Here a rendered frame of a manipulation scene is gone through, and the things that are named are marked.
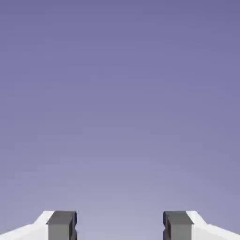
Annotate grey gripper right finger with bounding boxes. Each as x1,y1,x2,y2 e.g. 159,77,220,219
162,210,240,240

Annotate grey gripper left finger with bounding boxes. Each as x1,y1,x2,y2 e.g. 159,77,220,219
0,210,78,240

